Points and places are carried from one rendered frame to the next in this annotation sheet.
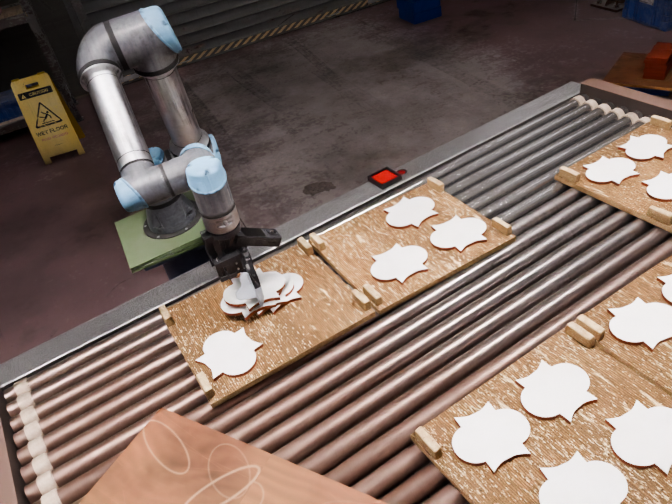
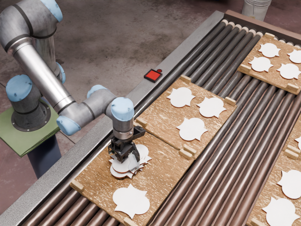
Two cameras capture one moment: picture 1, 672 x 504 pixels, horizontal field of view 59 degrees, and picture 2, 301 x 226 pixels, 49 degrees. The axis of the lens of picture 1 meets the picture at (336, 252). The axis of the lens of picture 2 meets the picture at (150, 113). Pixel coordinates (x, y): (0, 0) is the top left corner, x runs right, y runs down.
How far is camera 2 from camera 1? 0.71 m
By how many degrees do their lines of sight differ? 26
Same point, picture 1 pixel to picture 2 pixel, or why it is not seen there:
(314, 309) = (162, 164)
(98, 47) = (18, 26)
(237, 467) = not seen: outside the picture
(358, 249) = (165, 123)
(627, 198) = (274, 79)
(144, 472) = not seen: outside the picture
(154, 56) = (49, 27)
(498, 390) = (271, 189)
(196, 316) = (95, 182)
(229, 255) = (126, 148)
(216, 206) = (129, 125)
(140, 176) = (77, 114)
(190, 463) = not seen: outside the picture
